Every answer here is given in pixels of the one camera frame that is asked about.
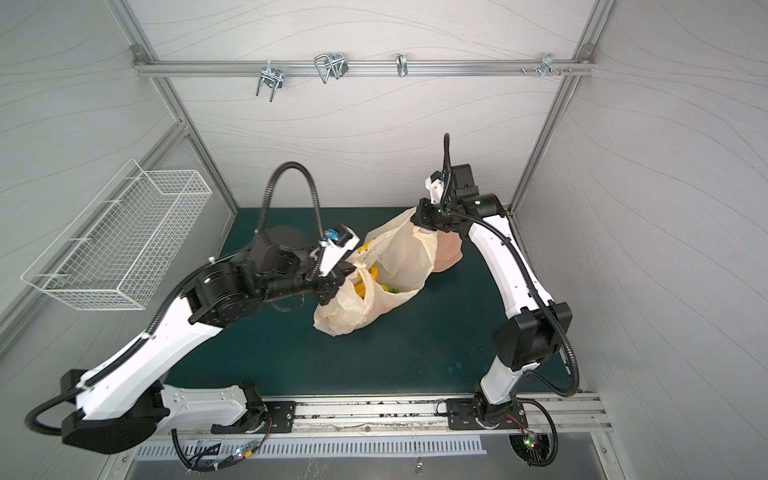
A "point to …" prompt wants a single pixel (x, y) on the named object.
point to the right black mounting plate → (466, 414)
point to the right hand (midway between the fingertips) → (416, 210)
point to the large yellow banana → (360, 288)
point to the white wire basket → (109, 254)
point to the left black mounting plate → (277, 417)
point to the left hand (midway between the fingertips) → (355, 261)
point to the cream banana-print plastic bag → (393, 261)
